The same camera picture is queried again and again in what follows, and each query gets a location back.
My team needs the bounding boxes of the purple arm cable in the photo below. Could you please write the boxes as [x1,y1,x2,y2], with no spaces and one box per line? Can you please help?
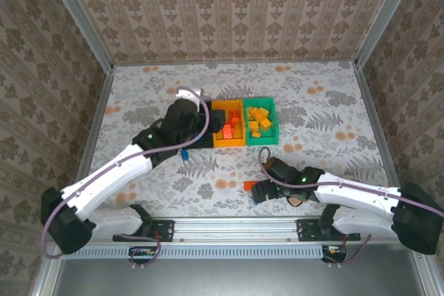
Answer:
[40,86,211,270]
[259,146,444,265]

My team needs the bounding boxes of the grey slotted cable duct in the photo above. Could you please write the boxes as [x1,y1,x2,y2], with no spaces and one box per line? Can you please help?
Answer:
[63,244,325,259]

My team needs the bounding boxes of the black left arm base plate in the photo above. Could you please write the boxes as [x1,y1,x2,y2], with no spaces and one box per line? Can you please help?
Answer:
[113,219,175,243]

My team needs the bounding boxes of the floral patterned table cover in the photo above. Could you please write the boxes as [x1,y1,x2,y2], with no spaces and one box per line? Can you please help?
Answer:
[78,62,403,218]

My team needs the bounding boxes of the black plastic bin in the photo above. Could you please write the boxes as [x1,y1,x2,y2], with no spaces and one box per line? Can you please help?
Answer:
[180,100,215,150]

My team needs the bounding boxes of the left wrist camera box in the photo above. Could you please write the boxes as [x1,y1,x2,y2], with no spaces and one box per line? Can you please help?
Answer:
[175,87,204,103]

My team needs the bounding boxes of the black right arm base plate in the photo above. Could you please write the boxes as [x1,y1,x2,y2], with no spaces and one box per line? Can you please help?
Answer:
[297,218,361,243]

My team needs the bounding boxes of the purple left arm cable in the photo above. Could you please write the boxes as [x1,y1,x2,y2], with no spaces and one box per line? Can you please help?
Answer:
[40,86,211,270]

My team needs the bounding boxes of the green plastic bin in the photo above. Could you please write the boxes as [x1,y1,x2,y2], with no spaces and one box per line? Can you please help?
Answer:
[241,97,279,146]

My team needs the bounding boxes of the short aluminium frame post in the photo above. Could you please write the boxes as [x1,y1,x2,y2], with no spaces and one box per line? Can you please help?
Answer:
[411,247,443,296]
[29,240,65,296]

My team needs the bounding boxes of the aluminium frame side rail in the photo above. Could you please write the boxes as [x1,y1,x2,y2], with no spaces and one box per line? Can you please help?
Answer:
[76,67,115,175]
[352,63,402,189]

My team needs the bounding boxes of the grey metal sheet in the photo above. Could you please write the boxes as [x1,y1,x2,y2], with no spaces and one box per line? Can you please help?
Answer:
[51,244,427,296]

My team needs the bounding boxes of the orange plastic bin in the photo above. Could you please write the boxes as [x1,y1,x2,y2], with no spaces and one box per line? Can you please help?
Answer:
[211,99,247,148]

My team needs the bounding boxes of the wide aluminium mounting rail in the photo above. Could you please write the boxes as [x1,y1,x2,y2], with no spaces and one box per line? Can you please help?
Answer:
[51,216,427,245]

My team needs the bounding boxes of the thin aluminium wall rail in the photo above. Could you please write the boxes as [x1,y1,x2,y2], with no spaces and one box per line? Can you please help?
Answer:
[112,60,358,67]

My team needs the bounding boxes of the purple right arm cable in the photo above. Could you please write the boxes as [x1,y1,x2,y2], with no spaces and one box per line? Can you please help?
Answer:
[259,146,444,265]

